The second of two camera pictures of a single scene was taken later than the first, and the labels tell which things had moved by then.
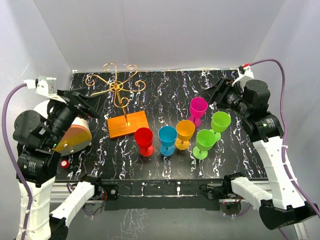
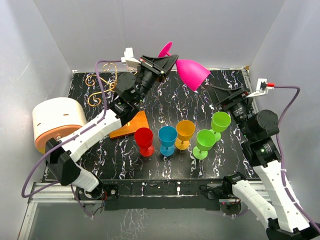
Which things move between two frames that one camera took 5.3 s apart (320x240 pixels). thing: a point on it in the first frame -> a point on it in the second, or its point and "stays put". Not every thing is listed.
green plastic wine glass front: (205, 139) stays put
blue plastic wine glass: (167, 135) stays put
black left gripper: (98, 102) -> (158, 66)
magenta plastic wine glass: (198, 105) -> (192, 73)
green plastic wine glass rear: (220, 122) stays put
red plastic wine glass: (143, 137) stays put
